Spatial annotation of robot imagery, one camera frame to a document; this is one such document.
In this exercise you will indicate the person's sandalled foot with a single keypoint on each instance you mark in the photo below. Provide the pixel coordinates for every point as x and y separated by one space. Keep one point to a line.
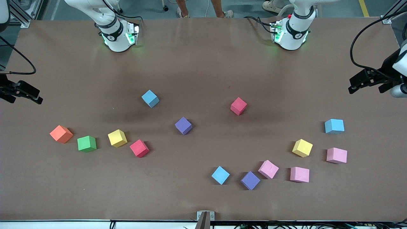
272 5

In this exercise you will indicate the yellow foam block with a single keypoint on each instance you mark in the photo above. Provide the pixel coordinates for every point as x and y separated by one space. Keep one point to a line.
117 138
302 148

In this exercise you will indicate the black caster wheel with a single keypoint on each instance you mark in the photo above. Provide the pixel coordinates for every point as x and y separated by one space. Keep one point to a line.
165 8

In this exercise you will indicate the brown table cover mat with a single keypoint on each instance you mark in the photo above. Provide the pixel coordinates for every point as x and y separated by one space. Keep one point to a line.
203 143

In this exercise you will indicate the pink foam block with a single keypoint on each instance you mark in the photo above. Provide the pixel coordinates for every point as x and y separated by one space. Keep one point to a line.
299 174
336 155
268 169

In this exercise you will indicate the red foam block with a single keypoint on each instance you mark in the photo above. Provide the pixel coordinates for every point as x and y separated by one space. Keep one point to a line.
238 106
139 148

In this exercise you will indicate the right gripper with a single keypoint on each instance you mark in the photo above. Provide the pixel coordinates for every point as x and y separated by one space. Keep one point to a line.
3 88

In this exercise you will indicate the aluminium frame post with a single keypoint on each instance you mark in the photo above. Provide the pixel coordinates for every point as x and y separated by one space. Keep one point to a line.
22 17
389 17

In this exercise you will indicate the orange foam block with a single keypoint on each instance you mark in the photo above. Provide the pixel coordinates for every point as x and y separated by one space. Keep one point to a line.
61 134

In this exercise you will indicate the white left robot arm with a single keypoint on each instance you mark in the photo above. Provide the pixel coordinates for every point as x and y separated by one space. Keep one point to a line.
291 41

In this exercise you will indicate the blue foam block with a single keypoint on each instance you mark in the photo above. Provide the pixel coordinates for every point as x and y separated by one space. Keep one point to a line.
334 126
220 175
150 98

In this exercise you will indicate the person's bare leg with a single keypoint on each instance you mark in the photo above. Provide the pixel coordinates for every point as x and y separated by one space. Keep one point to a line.
182 8
222 8

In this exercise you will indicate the metal camera post bracket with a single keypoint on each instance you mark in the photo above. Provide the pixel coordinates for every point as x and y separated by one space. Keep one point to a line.
205 216

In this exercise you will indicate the green foam block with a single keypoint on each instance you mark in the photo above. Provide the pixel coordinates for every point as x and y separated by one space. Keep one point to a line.
86 143

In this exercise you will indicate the purple foam block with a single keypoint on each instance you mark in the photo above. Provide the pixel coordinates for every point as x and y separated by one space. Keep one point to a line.
183 125
250 180

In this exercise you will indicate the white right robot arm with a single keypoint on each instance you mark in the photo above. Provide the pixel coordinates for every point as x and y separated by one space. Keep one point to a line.
116 41

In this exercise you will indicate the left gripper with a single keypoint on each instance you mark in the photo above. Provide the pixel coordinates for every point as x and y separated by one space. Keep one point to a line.
386 67

